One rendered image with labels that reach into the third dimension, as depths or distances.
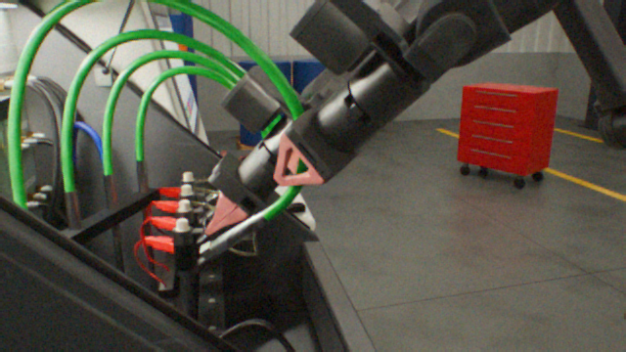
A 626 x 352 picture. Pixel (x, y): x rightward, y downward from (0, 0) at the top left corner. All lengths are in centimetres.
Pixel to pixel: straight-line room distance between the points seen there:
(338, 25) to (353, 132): 10
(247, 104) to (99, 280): 33
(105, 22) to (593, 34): 83
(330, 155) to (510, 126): 433
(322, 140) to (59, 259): 26
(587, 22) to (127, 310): 77
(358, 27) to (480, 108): 450
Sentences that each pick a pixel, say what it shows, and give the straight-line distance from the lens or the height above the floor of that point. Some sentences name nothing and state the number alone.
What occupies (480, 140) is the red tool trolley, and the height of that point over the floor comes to 38.
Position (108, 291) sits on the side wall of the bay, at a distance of 38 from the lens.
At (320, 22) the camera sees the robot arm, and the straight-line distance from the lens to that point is 44.
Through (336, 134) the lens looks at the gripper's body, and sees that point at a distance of 49.
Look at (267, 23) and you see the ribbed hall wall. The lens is 728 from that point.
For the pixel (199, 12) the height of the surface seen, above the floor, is 140.
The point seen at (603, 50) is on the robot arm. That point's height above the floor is 135.
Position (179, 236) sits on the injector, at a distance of 72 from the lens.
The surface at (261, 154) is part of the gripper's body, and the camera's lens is 65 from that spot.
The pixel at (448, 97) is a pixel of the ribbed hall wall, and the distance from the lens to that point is 832.
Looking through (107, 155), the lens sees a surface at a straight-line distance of 87.
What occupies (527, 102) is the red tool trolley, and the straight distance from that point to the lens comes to 471.
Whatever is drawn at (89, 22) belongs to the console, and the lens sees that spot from 105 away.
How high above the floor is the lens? 139
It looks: 17 degrees down
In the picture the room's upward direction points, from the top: straight up
